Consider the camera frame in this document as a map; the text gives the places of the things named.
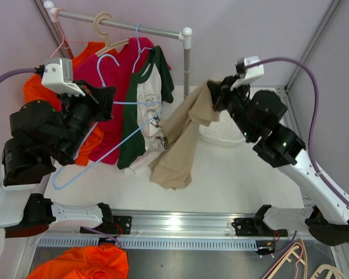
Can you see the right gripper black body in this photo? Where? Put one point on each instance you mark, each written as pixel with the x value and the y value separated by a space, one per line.
pixel 235 101

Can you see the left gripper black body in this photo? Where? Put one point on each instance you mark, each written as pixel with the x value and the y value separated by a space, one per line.
pixel 81 113

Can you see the green and white t shirt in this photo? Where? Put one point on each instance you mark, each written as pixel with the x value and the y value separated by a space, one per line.
pixel 143 139

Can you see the beige t shirt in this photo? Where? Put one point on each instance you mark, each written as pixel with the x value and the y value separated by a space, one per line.
pixel 172 169

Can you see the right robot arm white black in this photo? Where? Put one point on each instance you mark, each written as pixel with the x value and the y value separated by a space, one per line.
pixel 258 117

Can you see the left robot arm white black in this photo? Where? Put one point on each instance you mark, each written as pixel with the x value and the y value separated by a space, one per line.
pixel 41 137

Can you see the magenta t shirt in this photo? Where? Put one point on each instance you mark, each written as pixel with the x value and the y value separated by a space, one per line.
pixel 116 71

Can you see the beige wooden hanger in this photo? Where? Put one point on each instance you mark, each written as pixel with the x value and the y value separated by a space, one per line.
pixel 104 32

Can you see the orange t shirt on hanger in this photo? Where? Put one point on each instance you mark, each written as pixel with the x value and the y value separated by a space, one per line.
pixel 33 90

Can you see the pink hanger on floor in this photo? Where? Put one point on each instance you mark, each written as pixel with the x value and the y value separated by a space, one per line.
pixel 297 255

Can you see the beige hanger on floor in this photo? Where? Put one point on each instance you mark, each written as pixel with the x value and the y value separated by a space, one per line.
pixel 329 271

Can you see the white perforated plastic basket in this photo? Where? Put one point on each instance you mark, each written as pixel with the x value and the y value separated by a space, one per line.
pixel 223 132

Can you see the metal clothes rack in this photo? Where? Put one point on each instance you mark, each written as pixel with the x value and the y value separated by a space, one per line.
pixel 184 36

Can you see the orange cloth pile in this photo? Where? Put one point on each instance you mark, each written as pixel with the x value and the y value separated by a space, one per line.
pixel 103 261

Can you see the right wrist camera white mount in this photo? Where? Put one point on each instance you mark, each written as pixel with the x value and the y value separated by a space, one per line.
pixel 248 70

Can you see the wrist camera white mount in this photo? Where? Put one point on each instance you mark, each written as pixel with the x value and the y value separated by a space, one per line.
pixel 58 77
pixel 248 70

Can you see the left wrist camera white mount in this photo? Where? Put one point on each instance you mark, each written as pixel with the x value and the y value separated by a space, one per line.
pixel 58 77

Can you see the pink wire hanger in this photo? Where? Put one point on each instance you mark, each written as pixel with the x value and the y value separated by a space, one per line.
pixel 64 44

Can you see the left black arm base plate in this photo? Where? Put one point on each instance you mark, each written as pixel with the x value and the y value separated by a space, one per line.
pixel 113 225

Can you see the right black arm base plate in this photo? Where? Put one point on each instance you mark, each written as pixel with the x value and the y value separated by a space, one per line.
pixel 247 227

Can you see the aluminium rail frame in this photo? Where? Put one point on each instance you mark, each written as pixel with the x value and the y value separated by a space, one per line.
pixel 146 223

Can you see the slotted grey cable duct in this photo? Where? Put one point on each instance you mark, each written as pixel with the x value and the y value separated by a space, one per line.
pixel 195 244

